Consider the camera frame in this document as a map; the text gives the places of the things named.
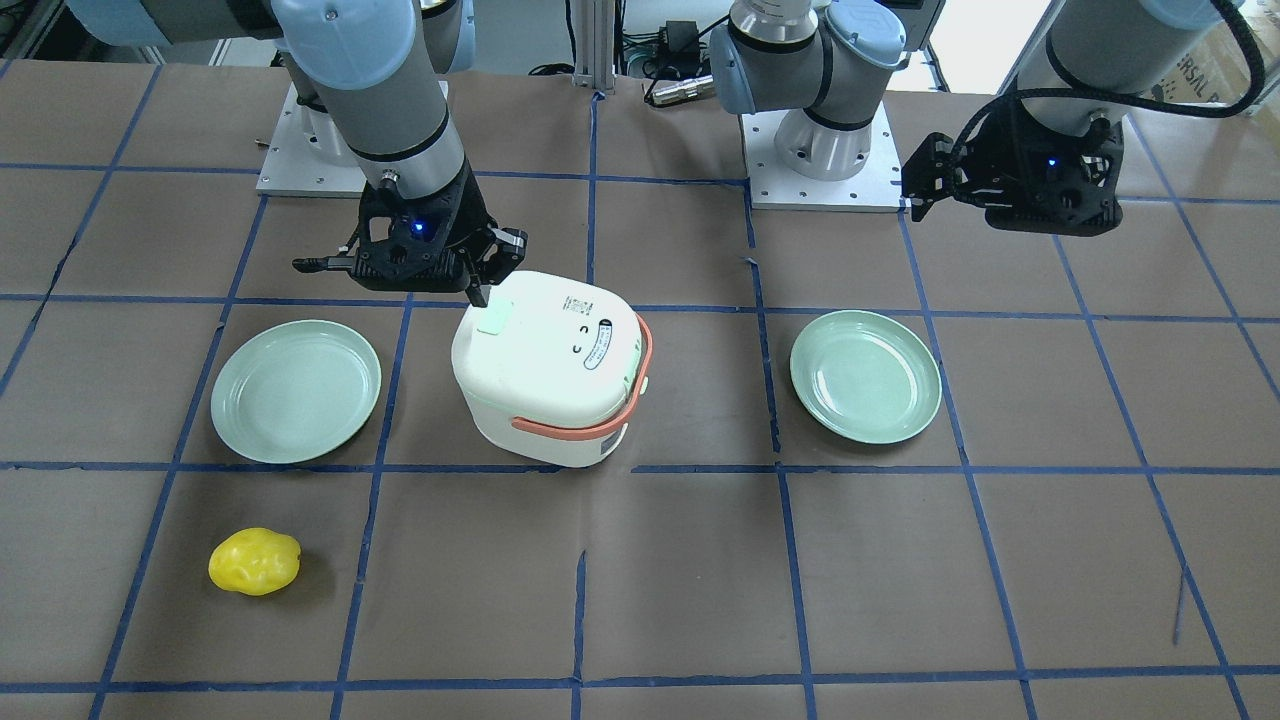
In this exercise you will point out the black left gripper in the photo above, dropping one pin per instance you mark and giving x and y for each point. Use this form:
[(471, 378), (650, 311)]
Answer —
[(985, 158)]

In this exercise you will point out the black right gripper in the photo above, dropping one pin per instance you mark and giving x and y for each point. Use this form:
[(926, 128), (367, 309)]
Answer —
[(468, 212)]

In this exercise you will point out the white rice cooker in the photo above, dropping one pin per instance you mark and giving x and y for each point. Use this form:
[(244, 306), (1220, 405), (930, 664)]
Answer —
[(552, 368)]

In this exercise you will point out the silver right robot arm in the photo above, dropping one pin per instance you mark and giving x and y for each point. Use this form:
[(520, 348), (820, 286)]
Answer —
[(369, 66)]

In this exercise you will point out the green plate near left arm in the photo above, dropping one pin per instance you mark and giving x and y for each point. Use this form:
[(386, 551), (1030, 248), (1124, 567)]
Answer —
[(865, 377)]

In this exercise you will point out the green plate near right arm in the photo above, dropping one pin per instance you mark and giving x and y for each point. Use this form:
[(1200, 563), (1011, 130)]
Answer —
[(296, 391)]

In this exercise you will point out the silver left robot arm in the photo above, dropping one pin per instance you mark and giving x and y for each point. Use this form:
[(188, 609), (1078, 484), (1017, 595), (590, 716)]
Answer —
[(828, 68)]

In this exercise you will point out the black power adapter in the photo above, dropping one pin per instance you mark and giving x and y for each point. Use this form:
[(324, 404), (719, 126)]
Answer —
[(679, 42)]

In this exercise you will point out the yellow toy potato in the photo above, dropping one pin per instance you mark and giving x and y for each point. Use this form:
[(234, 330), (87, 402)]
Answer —
[(255, 561)]

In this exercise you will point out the aluminium frame post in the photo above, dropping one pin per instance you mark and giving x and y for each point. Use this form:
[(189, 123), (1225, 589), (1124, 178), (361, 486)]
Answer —
[(594, 44)]

